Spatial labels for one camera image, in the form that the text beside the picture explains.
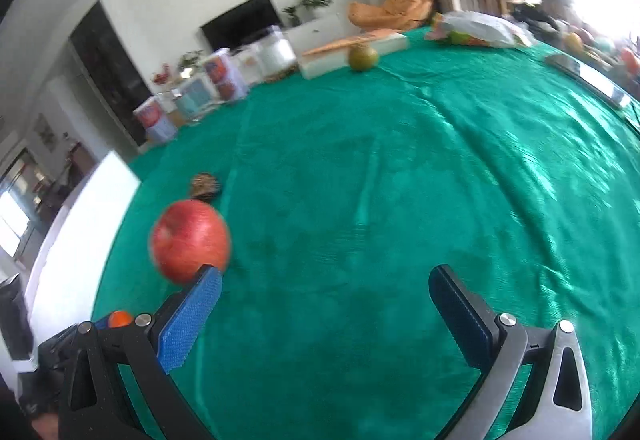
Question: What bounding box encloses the potted plant in white vase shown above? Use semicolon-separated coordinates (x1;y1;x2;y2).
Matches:
177;50;205;74

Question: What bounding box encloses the tall green houseplant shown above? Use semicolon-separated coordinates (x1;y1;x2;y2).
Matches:
291;0;337;21

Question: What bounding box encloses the white plastic bag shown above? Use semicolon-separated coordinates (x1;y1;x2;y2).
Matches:
425;11;536;48

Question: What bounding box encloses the red apple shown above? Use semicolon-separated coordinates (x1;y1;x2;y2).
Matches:
150;200;232;285

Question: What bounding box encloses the orange cardboard sheet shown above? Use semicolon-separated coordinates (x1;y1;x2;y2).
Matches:
302;33;401;57

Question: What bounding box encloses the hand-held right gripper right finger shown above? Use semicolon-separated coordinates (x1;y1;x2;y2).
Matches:
428;264;594;440

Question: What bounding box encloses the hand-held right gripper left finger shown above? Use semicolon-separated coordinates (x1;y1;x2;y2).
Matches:
59;264;224;440

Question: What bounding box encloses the wall picture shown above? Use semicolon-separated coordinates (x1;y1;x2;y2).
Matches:
34;115;56;151

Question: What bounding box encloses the wooden dining table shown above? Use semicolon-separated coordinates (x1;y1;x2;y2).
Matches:
37;140;98;216

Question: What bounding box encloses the black glass cabinet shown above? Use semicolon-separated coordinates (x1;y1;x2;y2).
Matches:
68;0;156;148

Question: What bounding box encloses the orange bean bag chair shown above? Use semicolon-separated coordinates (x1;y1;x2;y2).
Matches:
348;0;441;32

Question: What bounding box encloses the translucent plastic box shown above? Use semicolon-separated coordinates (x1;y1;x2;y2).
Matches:
247;28;298;84

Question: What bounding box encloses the white low cabinet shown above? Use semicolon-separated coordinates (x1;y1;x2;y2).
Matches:
282;14;347;52

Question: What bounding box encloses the green tablecloth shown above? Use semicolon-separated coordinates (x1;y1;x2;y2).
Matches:
92;23;640;440

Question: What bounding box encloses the green pear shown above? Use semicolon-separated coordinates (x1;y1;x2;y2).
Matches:
348;44;379;72

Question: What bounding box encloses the glass balcony door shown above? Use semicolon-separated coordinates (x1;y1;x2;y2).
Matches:
0;147;41;266

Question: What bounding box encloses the white foam box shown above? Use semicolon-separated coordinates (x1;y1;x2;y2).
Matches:
298;31;411;80

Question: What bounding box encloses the black television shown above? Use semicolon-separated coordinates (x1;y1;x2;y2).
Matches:
200;0;284;52

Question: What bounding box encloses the metal tray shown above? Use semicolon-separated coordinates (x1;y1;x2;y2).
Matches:
545;53;636;108

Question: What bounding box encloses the brown speckled nut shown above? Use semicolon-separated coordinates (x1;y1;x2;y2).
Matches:
190;173;222;201

